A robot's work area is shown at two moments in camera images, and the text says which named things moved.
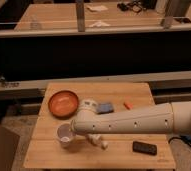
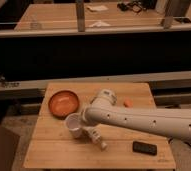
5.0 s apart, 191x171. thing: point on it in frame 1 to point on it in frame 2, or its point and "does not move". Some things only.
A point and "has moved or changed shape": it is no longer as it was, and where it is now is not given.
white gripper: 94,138 does not move
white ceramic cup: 65,136 has moved or changed shape
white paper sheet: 97,8 does not move
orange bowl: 63,104 does not move
